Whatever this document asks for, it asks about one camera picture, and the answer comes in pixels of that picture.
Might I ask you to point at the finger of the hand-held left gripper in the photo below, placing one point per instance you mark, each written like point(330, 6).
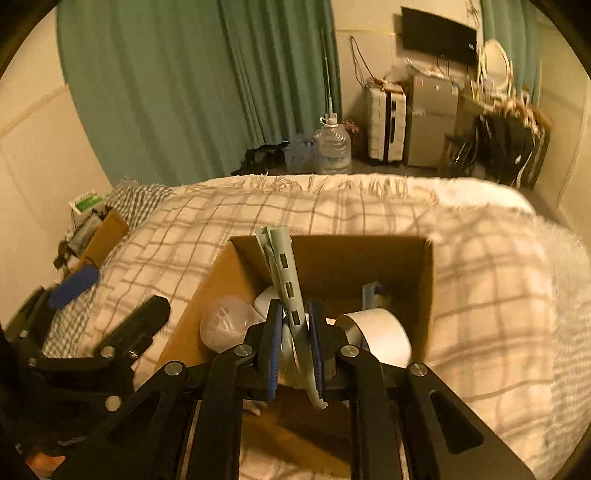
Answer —
point(76, 286)
point(138, 318)

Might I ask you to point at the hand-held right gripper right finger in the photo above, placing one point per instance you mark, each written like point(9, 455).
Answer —
point(316, 350)

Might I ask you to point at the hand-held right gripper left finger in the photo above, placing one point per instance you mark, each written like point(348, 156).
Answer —
point(275, 350)

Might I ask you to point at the clear plastic bag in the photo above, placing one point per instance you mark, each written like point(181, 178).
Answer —
point(226, 323)

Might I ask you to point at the white tape roll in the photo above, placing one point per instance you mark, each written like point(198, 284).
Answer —
point(383, 332)

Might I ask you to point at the pale green card strip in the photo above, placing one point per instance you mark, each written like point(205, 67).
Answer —
point(286, 272)

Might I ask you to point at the large cardboard box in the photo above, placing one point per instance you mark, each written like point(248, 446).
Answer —
point(351, 263)

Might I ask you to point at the small brown cardboard box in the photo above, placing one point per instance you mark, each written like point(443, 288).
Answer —
point(108, 230)

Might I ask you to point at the green white packet box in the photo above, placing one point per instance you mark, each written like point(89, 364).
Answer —
point(85, 202)

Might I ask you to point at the green checked bedsheet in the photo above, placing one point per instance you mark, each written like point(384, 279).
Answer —
point(138, 198)

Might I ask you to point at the dark cloth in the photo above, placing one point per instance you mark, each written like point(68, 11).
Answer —
point(258, 159)

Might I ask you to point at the crushed clear water bottle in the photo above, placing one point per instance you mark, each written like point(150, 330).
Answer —
point(299, 154)

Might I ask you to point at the large clear water bottle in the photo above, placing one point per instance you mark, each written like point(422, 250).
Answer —
point(332, 147)

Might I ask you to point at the green curtain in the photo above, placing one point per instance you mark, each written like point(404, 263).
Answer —
point(286, 69)
point(508, 23)
point(152, 83)

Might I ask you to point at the floral bag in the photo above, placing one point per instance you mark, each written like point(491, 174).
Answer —
point(353, 134)

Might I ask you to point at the white hard suitcase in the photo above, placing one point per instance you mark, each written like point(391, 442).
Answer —
point(385, 124)

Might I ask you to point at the grey small fridge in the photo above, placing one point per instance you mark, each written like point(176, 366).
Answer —
point(431, 120)

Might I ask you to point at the white pole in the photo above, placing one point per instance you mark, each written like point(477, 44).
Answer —
point(328, 74)

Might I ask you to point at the white dressing table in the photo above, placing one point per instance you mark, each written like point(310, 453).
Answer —
point(471, 106)

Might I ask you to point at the brown suitcase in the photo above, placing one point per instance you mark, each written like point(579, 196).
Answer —
point(542, 147)

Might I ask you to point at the white oval mirror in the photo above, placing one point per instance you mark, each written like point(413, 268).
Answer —
point(496, 62)

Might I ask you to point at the black wall television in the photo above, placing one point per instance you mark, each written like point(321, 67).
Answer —
point(438, 34)

